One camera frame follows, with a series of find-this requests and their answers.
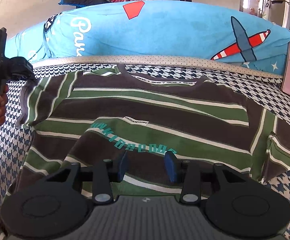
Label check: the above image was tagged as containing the blue cartoon sofa back cover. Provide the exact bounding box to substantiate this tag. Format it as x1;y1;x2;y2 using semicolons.
5;0;290;75

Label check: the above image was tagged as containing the green brown striped shirt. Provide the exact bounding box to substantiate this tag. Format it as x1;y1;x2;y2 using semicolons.
5;64;290;240

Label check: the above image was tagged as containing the houndstooth sofa seat cover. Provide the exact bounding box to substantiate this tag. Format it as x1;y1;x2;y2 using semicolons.
0;59;290;239

